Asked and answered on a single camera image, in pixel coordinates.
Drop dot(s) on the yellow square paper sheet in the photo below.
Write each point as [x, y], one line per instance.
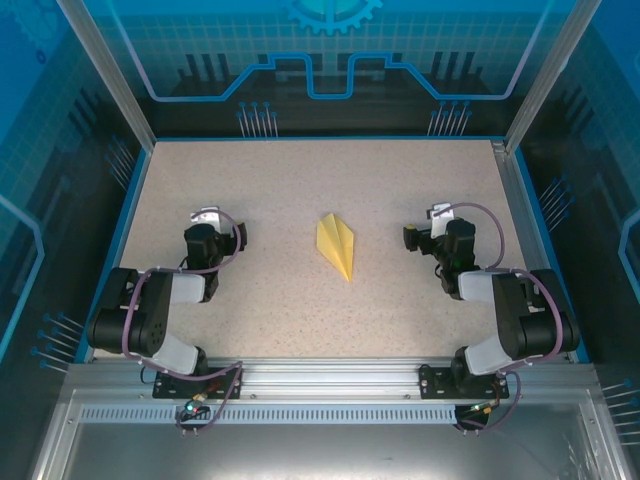
[337, 245]

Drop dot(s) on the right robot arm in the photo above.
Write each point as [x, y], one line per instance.
[525, 320]

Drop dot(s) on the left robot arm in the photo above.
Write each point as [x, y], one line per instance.
[150, 320]

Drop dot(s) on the power connector with green light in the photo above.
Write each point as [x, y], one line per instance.
[487, 407]
[192, 407]

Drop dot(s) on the steel bottom panel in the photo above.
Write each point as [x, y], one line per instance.
[325, 455]

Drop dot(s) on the aluminium side rail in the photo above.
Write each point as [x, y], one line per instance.
[517, 200]

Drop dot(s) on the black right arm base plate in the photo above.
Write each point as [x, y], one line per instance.
[430, 382]

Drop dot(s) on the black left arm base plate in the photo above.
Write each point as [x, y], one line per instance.
[167, 387]

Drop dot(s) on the aluminium mounting rail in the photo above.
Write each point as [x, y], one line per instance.
[325, 375]

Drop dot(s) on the aluminium frame post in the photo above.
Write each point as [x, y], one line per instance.
[110, 80]
[550, 75]

